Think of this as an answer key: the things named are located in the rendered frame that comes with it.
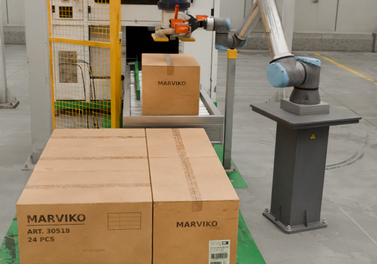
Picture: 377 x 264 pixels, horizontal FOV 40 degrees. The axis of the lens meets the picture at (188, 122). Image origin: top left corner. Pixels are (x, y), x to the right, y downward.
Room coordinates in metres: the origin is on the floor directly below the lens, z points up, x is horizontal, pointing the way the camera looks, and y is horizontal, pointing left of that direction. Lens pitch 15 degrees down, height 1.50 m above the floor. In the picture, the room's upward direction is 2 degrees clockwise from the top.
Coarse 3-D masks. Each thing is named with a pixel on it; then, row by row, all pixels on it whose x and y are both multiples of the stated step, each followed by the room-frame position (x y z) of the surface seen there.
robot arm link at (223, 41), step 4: (216, 36) 3.56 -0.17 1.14; (220, 36) 3.54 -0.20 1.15; (224, 36) 3.55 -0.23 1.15; (228, 36) 3.59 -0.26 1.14; (216, 40) 3.56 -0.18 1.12; (220, 40) 3.54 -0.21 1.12; (224, 40) 3.55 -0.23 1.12; (228, 40) 3.57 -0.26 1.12; (232, 40) 3.58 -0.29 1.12; (216, 44) 3.56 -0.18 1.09; (220, 44) 3.54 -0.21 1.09; (224, 44) 3.55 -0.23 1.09; (228, 44) 3.57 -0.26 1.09; (232, 44) 3.59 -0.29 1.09; (216, 48) 3.56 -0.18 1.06; (220, 48) 3.54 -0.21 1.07; (224, 48) 3.55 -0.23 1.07
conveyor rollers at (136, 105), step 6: (132, 78) 5.12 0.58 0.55; (132, 90) 4.58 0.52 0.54; (132, 96) 4.31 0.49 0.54; (132, 102) 4.06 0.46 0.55; (138, 102) 4.07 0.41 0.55; (132, 108) 3.87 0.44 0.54; (138, 108) 3.88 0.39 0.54; (204, 108) 3.94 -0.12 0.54; (132, 114) 3.69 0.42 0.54; (138, 114) 3.70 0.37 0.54; (204, 114) 3.75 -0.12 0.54
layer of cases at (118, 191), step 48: (48, 144) 2.92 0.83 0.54; (96, 144) 2.95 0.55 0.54; (144, 144) 2.97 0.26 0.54; (192, 144) 3.00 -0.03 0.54; (48, 192) 2.20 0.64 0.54; (96, 192) 2.22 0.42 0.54; (144, 192) 2.24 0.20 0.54; (192, 192) 2.25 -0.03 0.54; (48, 240) 2.08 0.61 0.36; (96, 240) 2.11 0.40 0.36; (144, 240) 2.13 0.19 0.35; (192, 240) 2.16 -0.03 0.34
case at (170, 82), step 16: (144, 64) 3.49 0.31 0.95; (160, 64) 3.51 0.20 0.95; (176, 64) 3.53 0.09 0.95; (192, 64) 3.55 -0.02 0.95; (144, 80) 3.47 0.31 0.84; (160, 80) 3.48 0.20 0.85; (176, 80) 3.49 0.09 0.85; (192, 80) 3.50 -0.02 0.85; (144, 96) 3.47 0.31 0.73; (160, 96) 3.48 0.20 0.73; (176, 96) 3.49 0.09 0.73; (192, 96) 3.50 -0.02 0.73; (144, 112) 3.47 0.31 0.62; (160, 112) 3.48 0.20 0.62; (176, 112) 3.49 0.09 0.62; (192, 112) 3.50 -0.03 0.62
